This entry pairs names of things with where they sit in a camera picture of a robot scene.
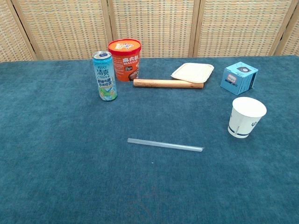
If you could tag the transparent plastic straw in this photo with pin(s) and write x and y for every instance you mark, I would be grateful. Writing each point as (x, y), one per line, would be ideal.
(163, 144)

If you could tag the white paper cup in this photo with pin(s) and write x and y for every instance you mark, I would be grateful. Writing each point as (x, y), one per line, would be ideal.
(245, 119)

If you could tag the wooden rolling pin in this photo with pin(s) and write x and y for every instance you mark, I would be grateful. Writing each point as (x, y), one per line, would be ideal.
(168, 83)

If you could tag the orange instant noodle tub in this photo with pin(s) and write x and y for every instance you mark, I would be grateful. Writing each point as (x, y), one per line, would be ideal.
(125, 60)

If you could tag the blue RIO drink can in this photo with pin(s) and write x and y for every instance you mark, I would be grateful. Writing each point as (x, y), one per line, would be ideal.
(104, 77)

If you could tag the woven rattan folding screen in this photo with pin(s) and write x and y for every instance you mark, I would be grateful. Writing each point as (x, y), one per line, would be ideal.
(149, 25)

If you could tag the light blue cardboard box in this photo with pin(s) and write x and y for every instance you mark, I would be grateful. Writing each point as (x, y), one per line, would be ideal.
(238, 78)

